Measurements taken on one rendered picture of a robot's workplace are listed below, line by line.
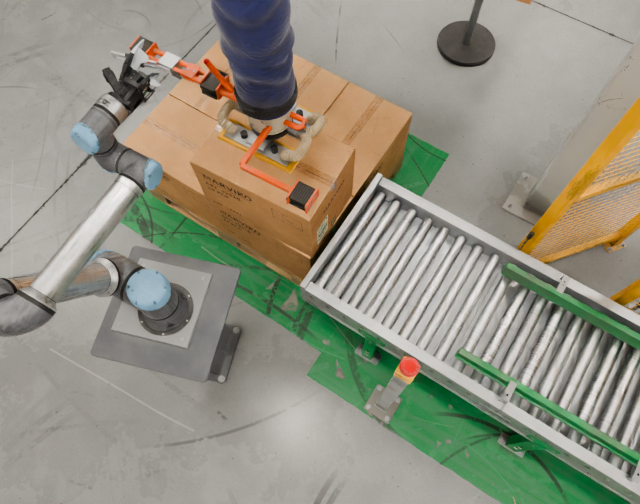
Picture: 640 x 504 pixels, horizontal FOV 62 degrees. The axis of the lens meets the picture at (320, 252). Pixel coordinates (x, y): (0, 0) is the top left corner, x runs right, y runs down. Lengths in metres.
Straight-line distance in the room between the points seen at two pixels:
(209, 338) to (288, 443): 0.88
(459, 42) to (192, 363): 2.85
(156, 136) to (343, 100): 1.02
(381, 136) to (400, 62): 1.14
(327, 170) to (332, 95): 0.82
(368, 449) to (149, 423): 1.14
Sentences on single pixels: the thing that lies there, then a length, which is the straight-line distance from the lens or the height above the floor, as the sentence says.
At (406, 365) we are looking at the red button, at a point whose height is 1.04.
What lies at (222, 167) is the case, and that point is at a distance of 2.35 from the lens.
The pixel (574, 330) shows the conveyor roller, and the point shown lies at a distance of 2.66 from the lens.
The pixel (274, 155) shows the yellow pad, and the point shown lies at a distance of 2.11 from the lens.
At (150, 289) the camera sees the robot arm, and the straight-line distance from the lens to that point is 2.08.
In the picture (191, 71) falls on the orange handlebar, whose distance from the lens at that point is 2.26.
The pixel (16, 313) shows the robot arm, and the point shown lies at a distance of 1.66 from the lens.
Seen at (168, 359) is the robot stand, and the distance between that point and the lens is 2.29.
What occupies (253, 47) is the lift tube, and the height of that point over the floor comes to 1.69.
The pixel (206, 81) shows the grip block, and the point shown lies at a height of 1.26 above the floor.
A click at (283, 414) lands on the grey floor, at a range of 2.93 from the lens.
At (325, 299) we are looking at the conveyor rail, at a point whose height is 0.60.
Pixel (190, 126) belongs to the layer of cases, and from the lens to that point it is 3.01.
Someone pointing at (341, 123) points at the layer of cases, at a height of 0.54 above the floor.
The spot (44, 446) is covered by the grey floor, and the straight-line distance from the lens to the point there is 3.26.
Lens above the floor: 2.90
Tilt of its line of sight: 67 degrees down
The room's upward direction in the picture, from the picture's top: 3 degrees counter-clockwise
